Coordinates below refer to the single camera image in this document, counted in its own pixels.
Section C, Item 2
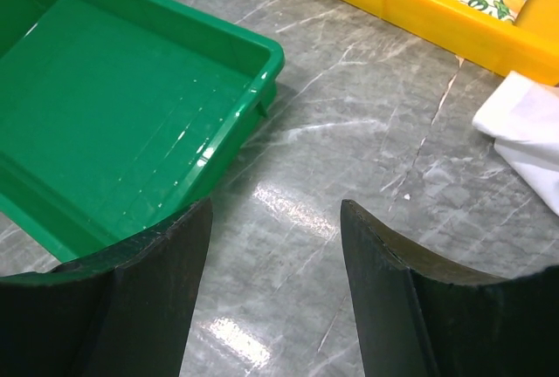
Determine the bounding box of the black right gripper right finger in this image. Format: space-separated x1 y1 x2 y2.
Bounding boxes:
340 199 558 376

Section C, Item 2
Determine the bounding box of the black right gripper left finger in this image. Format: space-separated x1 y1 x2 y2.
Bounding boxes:
1 198 213 376

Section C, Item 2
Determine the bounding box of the white daisy print t-shirt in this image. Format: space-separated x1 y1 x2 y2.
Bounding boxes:
473 72 558 213

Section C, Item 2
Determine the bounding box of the green plastic tray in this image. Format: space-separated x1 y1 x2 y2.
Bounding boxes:
1 0 285 262

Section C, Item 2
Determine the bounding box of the yellow plastic tray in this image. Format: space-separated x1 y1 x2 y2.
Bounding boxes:
342 0 558 86

